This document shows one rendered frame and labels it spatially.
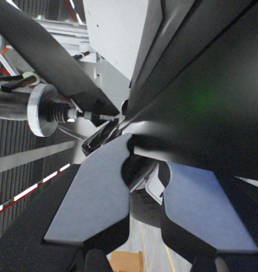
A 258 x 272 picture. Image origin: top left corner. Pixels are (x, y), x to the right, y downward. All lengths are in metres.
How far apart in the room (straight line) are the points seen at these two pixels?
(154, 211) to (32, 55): 0.42
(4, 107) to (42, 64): 0.09
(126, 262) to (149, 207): 7.77
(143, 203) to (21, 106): 0.34
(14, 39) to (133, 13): 0.27
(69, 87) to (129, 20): 0.26
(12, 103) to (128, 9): 0.35
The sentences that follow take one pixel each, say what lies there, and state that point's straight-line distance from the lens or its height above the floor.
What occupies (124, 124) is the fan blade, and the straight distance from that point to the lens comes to 0.17.
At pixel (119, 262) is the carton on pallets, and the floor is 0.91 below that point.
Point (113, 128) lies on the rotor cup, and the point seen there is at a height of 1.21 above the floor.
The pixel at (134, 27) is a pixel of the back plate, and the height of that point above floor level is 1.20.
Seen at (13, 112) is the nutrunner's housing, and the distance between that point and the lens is 0.27.
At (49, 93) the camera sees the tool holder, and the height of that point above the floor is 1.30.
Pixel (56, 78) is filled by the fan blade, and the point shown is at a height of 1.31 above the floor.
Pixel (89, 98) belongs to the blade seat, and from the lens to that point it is 0.33.
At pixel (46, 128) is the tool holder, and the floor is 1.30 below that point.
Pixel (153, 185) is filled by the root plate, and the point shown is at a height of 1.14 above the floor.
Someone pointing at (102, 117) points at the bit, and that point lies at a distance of 0.24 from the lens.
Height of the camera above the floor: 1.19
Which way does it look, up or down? 1 degrees down
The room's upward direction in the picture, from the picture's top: 83 degrees counter-clockwise
